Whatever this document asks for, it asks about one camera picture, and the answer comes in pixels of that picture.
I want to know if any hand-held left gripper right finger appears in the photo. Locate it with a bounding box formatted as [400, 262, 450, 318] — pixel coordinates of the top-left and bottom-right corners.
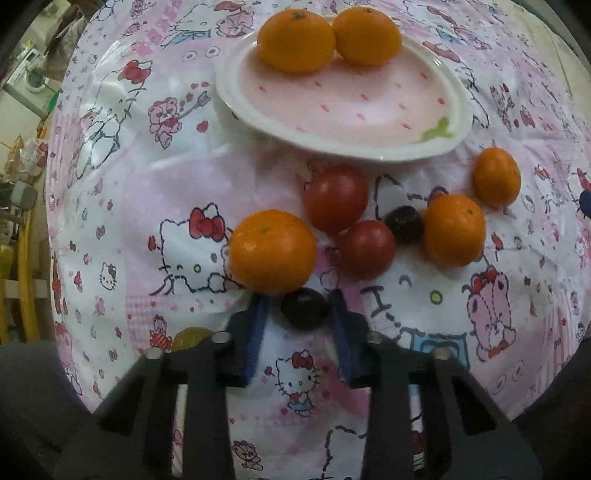
[330, 290, 536, 480]

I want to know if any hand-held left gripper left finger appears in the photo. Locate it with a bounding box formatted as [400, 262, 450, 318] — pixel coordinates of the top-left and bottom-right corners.
[69, 295, 269, 480]

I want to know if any dark purple grape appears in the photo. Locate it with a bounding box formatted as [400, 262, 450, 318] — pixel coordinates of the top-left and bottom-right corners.
[385, 205, 424, 245]
[281, 287, 331, 330]

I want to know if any green grape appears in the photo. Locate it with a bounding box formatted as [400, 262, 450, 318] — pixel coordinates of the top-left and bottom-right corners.
[172, 326, 215, 352]

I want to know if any red tomato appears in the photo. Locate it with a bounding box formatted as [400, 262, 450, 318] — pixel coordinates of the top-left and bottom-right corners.
[337, 220, 397, 281]
[304, 164, 370, 234]

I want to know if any small orange mandarin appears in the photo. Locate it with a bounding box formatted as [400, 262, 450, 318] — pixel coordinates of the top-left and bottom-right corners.
[473, 147, 522, 208]

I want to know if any pink white plate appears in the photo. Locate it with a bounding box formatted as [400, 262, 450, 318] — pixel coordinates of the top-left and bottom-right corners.
[215, 16, 474, 163]

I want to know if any pink cartoon printed tablecloth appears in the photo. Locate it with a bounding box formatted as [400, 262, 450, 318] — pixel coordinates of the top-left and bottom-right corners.
[44, 0, 591, 480]

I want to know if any dark grey cloth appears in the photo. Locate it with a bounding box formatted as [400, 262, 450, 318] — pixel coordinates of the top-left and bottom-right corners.
[0, 342, 98, 480]

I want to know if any grey box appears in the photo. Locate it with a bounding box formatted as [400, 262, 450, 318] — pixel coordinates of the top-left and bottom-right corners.
[0, 182, 38, 210]

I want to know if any large orange mandarin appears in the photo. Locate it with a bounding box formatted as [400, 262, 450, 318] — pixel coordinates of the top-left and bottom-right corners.
[257, 9, 336, 73]
[332, 6, 402, 66]

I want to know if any white washing machine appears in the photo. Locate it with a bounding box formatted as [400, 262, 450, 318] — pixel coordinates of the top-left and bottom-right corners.
[7, 44, 54, 121]

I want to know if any yellow chair frame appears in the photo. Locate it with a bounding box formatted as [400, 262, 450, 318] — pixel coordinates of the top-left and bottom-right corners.
[0, 208, 42, 342]

